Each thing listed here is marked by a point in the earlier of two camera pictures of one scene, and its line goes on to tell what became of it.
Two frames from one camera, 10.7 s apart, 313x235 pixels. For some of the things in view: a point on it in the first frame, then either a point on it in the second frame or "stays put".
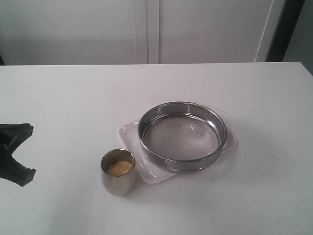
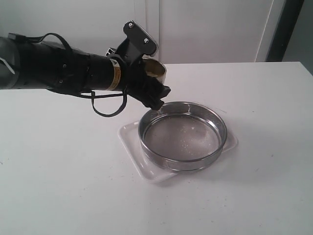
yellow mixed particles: x=119 y=168 → x=150 y=74
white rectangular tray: x=149 y=171 stays put
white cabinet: x=69 y=32 stays put
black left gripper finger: x=12 y=171 → x=136 y=82
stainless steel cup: x=118 y=171 → x=155 y=68
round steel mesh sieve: x=182 y=137 stays put
